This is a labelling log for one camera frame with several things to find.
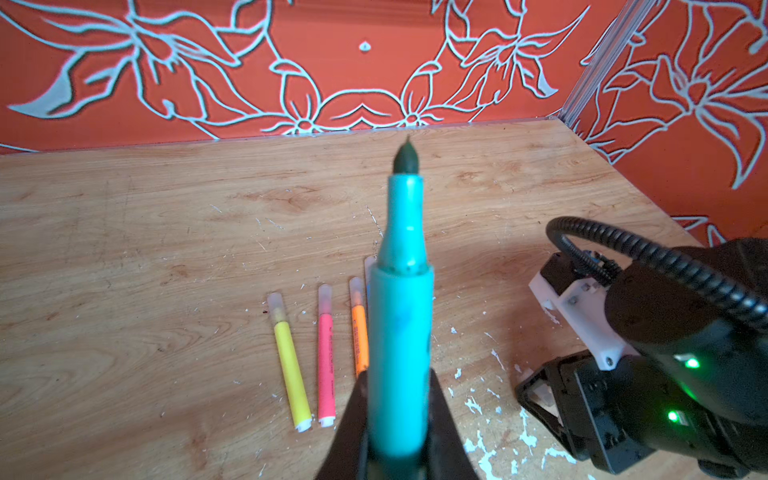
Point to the green pen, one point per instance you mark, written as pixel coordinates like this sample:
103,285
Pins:
401,302

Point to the yellow pen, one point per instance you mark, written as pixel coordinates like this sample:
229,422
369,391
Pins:
293,379

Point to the pink pen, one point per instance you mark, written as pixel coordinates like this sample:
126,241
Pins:
325,368

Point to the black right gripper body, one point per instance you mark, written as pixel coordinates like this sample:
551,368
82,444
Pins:
568,395

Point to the aluminium frame post right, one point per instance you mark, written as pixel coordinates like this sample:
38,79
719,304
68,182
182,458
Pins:
602,57

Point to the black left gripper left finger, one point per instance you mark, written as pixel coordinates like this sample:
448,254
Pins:
347,457

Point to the orange pen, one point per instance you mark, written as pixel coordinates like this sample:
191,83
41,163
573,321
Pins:
359,325

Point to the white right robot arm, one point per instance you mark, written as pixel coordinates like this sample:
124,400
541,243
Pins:
675,356

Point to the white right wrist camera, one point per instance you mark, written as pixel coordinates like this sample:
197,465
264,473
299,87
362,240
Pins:
580,300

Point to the blue pen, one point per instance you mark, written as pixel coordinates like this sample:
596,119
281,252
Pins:
369,263

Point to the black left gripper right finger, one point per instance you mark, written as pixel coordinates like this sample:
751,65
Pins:
445,454

